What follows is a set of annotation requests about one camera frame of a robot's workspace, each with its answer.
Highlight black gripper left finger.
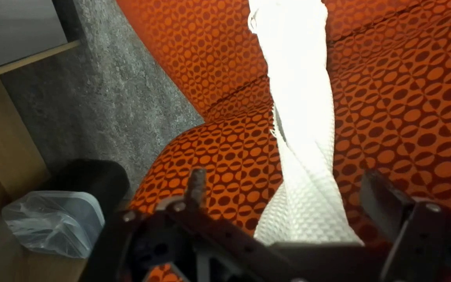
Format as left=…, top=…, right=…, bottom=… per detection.
left=112, top=167, right=300, bottom=282

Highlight clear plastic bin bag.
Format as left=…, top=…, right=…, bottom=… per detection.
left=0, top=189, right=106, bottom=261

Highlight orange patterned fabric chair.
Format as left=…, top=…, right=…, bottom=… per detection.
left=114, top=0, right=451, bottom=282

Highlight white waffle weave towel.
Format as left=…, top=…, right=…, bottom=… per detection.
left=246, top=0, right=365, bottom=247

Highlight wooden sink cabinet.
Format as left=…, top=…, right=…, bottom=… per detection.
left=0, top=0, right=89, bottom=282

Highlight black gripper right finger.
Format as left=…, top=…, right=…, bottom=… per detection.
left=363, top=170, right=451, bottom=282

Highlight small black waste bin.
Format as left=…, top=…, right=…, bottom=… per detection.
left=44, top=158, right=131, bottom=282

